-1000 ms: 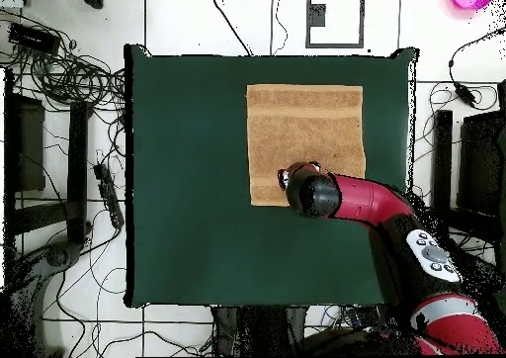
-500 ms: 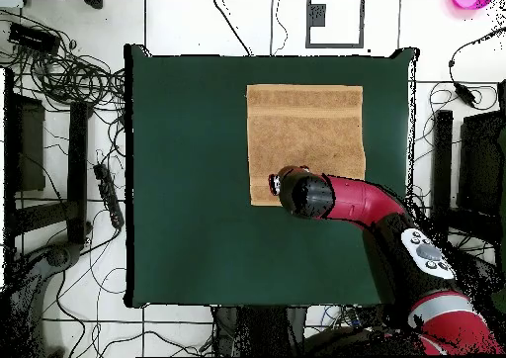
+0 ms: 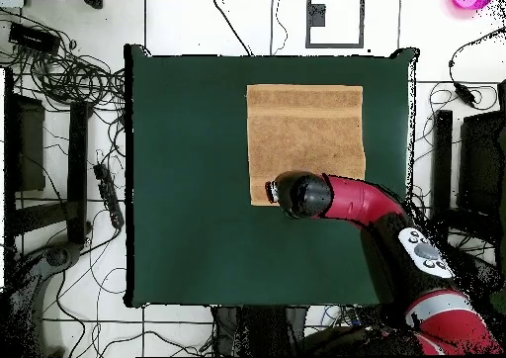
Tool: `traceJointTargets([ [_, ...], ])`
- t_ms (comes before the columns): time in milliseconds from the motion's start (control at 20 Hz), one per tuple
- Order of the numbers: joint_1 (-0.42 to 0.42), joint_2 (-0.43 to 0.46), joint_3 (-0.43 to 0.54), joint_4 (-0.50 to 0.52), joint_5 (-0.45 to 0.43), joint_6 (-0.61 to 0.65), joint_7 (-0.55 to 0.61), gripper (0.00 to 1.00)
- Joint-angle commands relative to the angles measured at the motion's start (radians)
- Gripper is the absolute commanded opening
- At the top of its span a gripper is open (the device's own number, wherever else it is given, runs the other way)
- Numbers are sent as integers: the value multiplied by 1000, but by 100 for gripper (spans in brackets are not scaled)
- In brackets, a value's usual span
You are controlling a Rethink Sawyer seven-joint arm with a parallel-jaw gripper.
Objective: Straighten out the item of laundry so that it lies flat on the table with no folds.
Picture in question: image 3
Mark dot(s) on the tan terry towel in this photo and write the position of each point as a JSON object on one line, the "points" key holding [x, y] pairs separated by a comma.
{"points": [[304, 136]]}

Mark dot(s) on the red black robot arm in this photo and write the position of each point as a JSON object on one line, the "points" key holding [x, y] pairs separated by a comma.
{"points": [[363, 203]]}

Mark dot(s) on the dark flat panel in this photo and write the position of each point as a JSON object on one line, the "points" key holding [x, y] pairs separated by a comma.
{"points": [[480, 164], [27, 144]]}

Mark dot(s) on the dark green table cloth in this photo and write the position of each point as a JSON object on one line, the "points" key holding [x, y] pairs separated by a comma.
{"points": [[189, 215]]}

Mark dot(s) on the black metal stand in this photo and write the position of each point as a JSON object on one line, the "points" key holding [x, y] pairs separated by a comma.
{"points": [[257, 330]]}

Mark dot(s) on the black power strip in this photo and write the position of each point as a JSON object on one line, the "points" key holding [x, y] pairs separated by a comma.
{"points": [[108, 196]]}

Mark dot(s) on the black bar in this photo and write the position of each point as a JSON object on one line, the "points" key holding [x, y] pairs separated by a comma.
{"points": [[442, 156], [79, 168]]}

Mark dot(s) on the grey chair base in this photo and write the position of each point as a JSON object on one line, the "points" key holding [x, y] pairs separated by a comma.
{"points": [[57, 255]]}

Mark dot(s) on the small dark object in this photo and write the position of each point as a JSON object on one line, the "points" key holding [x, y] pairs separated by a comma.
{"points": [[93, 2]]}

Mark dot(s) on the pink round object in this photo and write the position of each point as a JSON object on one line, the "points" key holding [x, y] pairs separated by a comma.
{"points": [[470, 2]]}

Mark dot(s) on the black rectangular box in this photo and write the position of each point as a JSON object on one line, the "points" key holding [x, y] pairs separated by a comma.
{"points": [[33, 37]]}

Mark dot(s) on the grey rectangular floor frame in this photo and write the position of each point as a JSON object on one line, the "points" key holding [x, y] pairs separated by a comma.
{"points": [[308, 25]]}

